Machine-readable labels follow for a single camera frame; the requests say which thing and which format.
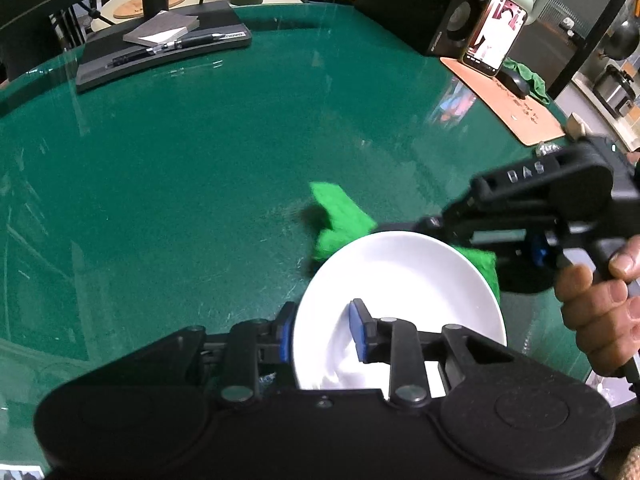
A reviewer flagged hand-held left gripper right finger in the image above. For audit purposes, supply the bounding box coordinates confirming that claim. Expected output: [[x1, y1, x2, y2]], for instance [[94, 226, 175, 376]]
[[348, 298, 521, 407]]

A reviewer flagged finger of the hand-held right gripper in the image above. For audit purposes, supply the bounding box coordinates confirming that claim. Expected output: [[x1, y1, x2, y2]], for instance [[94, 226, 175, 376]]
[[382, 212, 481, 251]]

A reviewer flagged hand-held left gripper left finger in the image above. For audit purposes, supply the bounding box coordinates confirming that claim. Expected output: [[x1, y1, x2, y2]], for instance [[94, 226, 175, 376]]
[[87, 301, 297, 405]]

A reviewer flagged white plate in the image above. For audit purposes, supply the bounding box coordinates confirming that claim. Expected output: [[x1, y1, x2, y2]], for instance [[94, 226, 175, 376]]
[[292, 231, 507, 392]]

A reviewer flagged bright green cleaning cloth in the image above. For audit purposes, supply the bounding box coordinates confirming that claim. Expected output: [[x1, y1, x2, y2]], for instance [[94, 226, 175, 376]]
[[309, 181, 501, 306]]

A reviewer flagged person's right hand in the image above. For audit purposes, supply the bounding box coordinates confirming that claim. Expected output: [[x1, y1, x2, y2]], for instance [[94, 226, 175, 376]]
[[552, 234, 640, 377]]

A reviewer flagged tan mouse pad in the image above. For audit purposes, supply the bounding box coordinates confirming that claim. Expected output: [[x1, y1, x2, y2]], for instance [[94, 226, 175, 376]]
[[440, 56, 567, 147]]

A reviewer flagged silver rice cooker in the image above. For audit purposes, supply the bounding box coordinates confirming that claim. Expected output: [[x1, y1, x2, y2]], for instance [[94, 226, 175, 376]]
[[592, 62, 638, 118]]

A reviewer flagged dark green cloth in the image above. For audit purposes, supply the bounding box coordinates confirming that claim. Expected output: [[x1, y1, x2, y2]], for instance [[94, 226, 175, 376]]
[[502, 58, 551, 106]]

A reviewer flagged black computer mouse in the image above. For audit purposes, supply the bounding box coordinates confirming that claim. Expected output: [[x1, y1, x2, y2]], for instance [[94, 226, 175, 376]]
[[497, 67, 531, 100]]

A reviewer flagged black wok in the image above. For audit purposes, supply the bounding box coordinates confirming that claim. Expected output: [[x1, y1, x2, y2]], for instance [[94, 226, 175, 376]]
[[602, 20, 640, 61]]

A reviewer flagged smartphone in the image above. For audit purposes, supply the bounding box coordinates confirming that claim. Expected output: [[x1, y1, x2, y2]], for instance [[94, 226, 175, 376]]
[[461, 0, 529, 79]]

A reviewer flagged black speaker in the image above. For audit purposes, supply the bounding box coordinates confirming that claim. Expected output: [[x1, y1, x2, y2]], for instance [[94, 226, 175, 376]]
[[352, 0, 521, 57]]

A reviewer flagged printed photo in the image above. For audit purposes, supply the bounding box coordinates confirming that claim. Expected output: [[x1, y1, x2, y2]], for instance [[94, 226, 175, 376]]
[[0, 466, 45, 480]]

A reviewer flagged black pen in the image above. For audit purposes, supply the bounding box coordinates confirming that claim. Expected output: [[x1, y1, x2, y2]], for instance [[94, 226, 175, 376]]
[[111, 34, 225, 67]]

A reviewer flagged dark grey monitor base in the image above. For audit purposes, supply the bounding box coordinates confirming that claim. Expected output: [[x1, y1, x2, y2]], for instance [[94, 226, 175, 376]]
[[75, 0, 252, 93]]

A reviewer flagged grey notepad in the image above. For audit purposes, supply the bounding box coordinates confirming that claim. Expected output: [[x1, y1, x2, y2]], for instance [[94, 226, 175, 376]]
[[122, 10, 201, 47]]

